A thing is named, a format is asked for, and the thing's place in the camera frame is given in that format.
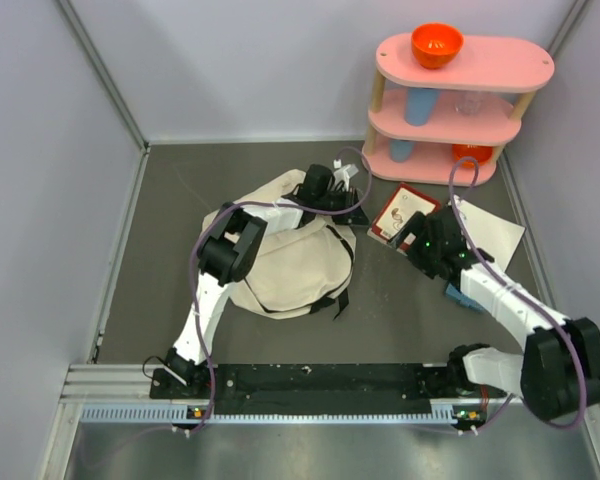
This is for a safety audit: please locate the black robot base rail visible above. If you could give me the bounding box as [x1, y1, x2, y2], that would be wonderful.
[149, 363, 461, 416]

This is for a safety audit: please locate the orange bowl on bottom shelf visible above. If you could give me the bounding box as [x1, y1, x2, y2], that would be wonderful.
[452, 144, 493, 168]

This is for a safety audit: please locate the small blue notebook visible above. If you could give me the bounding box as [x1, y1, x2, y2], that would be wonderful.
[444, 283, 484, 312]

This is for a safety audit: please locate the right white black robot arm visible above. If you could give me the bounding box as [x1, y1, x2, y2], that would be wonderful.
[389, 205, 600, 422]

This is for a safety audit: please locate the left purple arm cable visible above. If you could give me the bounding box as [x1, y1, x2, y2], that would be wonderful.
[169, 146, 374, 436]

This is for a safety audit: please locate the cream canvas student backpack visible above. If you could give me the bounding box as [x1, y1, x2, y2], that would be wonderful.
[229, 170, 356, 320]

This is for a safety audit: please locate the pink three-tier shelf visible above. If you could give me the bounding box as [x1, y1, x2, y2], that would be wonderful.
[364, 33, 555, 186]

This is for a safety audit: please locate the blue cup on shelf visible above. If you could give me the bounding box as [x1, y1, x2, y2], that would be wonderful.
[389, 139, 414, 163]
[404, 87, 439, 126]

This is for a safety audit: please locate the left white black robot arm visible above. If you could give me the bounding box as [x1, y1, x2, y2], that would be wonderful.
[164, 163, 369, 397]

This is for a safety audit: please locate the blue cup on middle shelf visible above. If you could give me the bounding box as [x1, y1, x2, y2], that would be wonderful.
[404, 87, 439, 126]

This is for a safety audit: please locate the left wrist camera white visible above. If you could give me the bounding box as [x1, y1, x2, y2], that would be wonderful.
[333, 159, 359, 191]

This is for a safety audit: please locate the clear glass on middle shelf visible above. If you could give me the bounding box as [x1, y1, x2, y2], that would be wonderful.
[455, 91, 485, 116]

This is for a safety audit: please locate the blue cup on bottom shelf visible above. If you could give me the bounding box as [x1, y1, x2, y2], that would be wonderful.
[389, 139, 414, 163]

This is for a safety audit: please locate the red cover book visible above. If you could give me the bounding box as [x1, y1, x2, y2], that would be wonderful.
[367, 182, 441, 246]

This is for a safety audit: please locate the white square notebook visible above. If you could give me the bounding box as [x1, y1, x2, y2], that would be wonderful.
[454, 195, 525, 271]

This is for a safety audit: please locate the orange bowl on shelf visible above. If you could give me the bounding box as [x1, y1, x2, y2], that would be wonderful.
[452, 144, 493, 168]
[411, 23, 464, 69]

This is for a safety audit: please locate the orange bowl on top shelf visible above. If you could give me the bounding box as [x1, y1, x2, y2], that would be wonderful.
[411, 23, 464, 69]

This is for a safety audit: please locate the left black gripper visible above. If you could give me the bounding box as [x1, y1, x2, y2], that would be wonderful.
[314, 185, 371, 226]

